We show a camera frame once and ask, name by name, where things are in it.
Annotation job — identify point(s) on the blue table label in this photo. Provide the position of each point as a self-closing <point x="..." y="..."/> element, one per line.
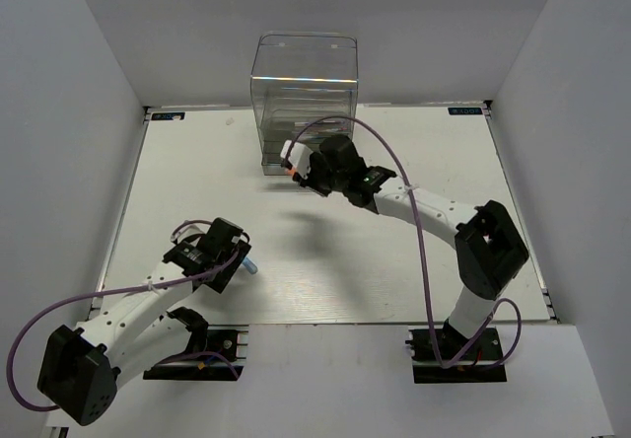
<point x="168" y="116"/>
<point x="465" y="111"/>

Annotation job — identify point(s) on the light blue highlighter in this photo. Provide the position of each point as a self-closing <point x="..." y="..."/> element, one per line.
<point x="250" y="266"/>

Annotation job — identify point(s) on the red gel pen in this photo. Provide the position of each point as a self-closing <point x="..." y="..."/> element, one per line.
<point x="333" y="124"/>

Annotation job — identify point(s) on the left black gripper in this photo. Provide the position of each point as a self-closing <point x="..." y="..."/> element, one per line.
<point x="223" y="279"/>

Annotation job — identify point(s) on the left blue table label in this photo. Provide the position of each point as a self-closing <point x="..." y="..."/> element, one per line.
<point x="168" y="116"/>

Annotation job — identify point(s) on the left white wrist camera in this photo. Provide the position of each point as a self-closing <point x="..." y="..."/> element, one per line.
<point x="188" y="228"/>

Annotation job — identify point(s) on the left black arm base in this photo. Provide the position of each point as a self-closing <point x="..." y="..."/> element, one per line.
<point x="222" y="359"/>

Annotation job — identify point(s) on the clear acrylic drawer organizer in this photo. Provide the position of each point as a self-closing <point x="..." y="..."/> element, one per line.
<point x="301" y="77"/>

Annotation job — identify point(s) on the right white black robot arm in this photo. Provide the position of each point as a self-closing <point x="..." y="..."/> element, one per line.
<point x="490" y="251"/>

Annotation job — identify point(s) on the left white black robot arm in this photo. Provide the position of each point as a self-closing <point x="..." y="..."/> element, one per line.
<point x="84" y="367"/>

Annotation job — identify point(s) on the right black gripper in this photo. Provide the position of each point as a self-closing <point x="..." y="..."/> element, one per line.
<point x="315" y="161"/>

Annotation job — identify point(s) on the right blue table label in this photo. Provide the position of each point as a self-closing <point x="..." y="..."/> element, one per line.
<point x="465" y="111"/>

